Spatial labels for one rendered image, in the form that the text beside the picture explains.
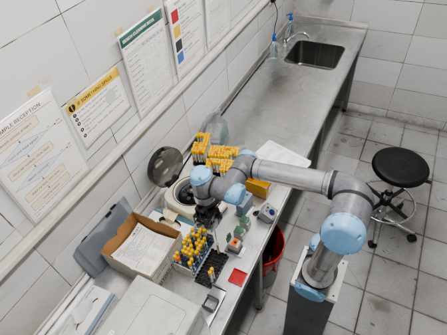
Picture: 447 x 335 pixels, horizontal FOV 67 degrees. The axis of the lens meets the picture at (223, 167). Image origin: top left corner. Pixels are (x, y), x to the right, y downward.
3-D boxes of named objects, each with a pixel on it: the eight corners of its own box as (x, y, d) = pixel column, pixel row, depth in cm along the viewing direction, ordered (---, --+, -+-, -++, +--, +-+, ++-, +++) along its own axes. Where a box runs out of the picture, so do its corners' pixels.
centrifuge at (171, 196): (205, 234, 169) (202, 221, 160) (162, 209, 183) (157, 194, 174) (233, 202, 182) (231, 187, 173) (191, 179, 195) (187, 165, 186)
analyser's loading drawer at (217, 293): (203, 339, 135) (201, 334, 131) (189, 331, 137) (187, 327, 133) (227, 292, 146) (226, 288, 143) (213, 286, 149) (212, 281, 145)
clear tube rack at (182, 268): (193, 278, 154) (191, 271, 149) (175, 270, 158) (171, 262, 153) (214, 242, 166) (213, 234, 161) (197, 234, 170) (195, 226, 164)
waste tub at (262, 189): (266, 201, 180) (266, 189, 173) (244, 191, 186) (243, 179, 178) (277, 183, 188) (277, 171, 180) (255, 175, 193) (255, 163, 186)
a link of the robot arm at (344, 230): (330, 276, 137) (380, 199, 95) (318, 310, 129) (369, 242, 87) (301, 262, 141) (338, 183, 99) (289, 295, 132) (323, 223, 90)
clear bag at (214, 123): (223, 153, 207) (221, 129, 194) (196, 150, 211) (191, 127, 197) (231, 125, 224) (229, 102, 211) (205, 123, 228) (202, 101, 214)
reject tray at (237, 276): (241, 287, 150) (241, 286, 149) (227, 280, 152) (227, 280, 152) (247, 274, 154) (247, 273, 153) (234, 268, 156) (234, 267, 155)
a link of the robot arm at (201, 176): (205, 183, 111) (183, 176, 114) (209, 203, 119) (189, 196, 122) (217, 167, 116) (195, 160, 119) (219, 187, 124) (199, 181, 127)
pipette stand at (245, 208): (245, 220, 173) (245, 209, 166) (234, 215, 176) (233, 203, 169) (255, 206, 178) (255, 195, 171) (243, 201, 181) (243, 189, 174)
